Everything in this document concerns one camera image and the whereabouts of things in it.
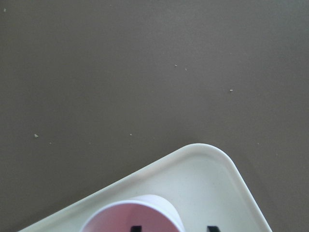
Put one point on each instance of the pink cup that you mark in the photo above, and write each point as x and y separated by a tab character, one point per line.
154	213

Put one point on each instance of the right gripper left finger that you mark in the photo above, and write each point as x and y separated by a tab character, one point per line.
136	228

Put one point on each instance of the white tray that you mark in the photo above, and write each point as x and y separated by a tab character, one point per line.
200	180

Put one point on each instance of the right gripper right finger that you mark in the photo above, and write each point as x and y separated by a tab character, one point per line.
212	229

